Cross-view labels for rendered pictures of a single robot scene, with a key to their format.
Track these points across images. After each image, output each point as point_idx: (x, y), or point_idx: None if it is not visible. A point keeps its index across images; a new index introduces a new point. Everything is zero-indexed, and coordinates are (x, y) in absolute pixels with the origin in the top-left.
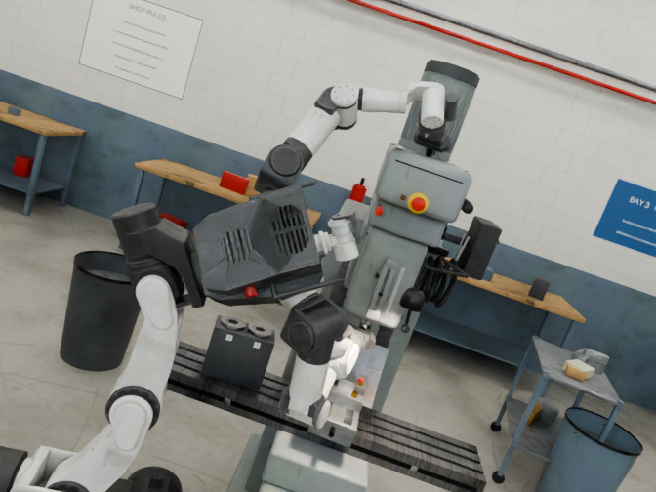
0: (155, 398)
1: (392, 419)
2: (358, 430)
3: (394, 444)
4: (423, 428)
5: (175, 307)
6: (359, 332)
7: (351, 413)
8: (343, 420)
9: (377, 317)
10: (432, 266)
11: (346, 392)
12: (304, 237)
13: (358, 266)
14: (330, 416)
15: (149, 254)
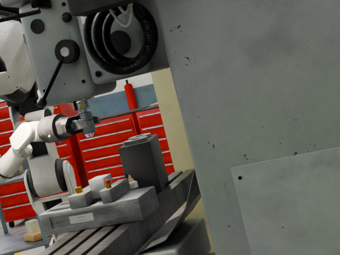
0: (28, 171)
1: (111, 238)
2: (76, 232)
3: (54, 247)
4: (99, 251)
5: (10, 108)
6: (54, 116)
7: (68, 208)
8: (54, 209)
9: (38, 95)
10: (106, 18)
11: (85, 189)
12: (14, 41)
13: None
14: (59, 205)
15: None
